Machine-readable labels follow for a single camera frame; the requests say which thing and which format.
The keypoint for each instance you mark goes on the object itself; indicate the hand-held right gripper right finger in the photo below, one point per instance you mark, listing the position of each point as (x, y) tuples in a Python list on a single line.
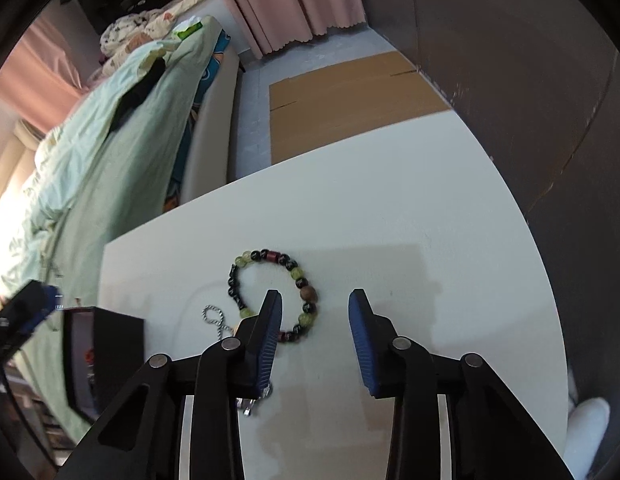
[(362, 345)]

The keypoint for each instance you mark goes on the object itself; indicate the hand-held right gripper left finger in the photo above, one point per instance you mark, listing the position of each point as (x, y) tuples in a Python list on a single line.
[(267, 345)]

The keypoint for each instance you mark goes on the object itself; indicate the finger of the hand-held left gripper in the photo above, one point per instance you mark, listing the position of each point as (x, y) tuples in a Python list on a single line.
[(35, 307)]

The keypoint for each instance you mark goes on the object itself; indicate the black jewelry box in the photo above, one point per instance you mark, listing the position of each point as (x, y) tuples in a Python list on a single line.
[(117, 350)]

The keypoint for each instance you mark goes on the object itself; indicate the bed with green duvet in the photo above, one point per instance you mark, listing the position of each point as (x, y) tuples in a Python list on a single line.
[(130, 175)]

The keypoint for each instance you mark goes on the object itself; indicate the pale green duvet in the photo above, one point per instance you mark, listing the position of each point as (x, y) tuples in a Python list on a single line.
[(90, 125)]

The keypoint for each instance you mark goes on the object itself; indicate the beige bed base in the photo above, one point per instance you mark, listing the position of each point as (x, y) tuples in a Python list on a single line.
[(210, 130)]

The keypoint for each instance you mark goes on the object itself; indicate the pink curtain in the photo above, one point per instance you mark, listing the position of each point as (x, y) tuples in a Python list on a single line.
[(35, 75), (290, 0)]

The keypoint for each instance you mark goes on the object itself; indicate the black cloth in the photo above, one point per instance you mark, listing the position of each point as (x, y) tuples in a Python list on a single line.
[(137, 95)]

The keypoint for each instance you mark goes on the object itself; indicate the flat brown cardboard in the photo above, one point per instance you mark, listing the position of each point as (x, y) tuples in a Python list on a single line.
[(350, 105)]

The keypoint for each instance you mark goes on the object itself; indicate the colourful printed sheet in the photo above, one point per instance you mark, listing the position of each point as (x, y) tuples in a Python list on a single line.
[(200, 110)]

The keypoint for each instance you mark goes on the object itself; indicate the cream patterned quilt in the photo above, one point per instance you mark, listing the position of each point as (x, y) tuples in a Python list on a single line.
[(140, 25)]

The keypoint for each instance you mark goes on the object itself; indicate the white table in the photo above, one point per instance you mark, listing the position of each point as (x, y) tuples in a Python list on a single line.
[(514, 85)]

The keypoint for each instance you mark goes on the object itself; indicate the green tissue pack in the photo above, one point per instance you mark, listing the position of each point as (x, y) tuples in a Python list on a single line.
[(192, 29)]

